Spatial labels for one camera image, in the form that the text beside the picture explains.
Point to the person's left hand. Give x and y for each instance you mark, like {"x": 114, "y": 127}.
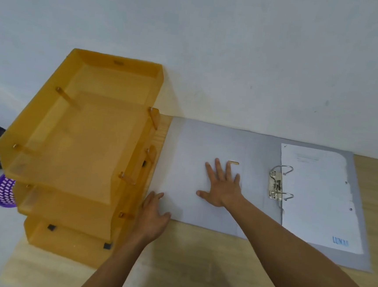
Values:
{"x": 150, "y": 224}

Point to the purple plastic mesh basket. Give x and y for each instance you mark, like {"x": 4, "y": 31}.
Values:
{"x": 3, "y": 193}

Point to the white punched paper sheet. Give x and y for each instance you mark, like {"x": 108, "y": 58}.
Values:
{"x": 319, "y": 199}

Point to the orange translucent plastic document tray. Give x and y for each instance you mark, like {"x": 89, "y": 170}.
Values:
{"x": 71, "y": 209}
{"x": 68, "y": 245}
{"x": 87, "y": 133}

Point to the person's left forearm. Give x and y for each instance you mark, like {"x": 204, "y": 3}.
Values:
{"x": 115, "y": 267}

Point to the person's left thumb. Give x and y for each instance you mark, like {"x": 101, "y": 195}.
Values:
{"x": 166, "y": 217}

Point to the person's right little finger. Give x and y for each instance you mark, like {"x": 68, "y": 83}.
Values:
{"x": 237, "y": 180}

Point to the person's right hand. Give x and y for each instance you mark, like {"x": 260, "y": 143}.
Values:
{"x": 222, "y": 192}

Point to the person's right thumb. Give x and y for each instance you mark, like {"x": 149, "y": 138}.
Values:
{"x": 202, "y": 193}

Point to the person's right middle finger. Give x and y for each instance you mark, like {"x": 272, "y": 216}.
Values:
{"x": 219, "y": 170}

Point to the person's right forearm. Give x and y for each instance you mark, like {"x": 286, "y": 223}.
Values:
{"x": 294, "y": 260}

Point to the grey lever arch binder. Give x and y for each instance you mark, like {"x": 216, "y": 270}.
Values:
{"x": 187, "y": 168}

